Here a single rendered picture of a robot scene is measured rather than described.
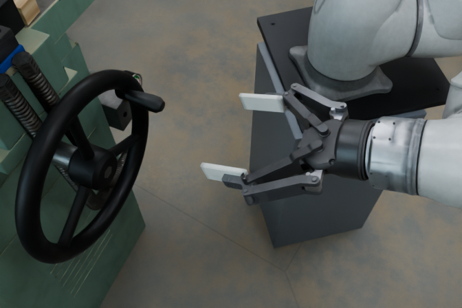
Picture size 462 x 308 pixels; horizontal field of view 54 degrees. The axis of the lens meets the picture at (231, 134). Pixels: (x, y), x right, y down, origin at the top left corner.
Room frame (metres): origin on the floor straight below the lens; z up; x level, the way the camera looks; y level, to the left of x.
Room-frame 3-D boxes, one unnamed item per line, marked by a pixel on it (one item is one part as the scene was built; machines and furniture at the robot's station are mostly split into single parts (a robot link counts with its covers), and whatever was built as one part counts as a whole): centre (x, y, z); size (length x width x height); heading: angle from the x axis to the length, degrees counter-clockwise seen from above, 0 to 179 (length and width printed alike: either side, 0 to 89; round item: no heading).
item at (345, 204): (0.72, -0.24, 0.30); 0.30 x 0.30 x 0.60; 14
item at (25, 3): (0.57, 0.33, 0.92); 0.04 x 0.04 x 0.03; 72
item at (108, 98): (0.66, 0.28, 0.58); 0.12 x 0.08 x 0.08; 67
